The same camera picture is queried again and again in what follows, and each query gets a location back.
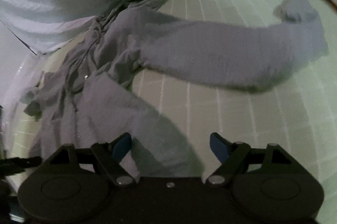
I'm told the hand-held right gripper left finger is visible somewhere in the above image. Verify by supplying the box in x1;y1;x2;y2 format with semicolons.
39;132;138;186

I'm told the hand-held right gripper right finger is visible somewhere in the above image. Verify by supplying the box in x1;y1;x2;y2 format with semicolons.
203;132;306;186

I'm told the grey zip hoodie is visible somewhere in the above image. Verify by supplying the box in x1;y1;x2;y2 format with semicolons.
20;0;329;180

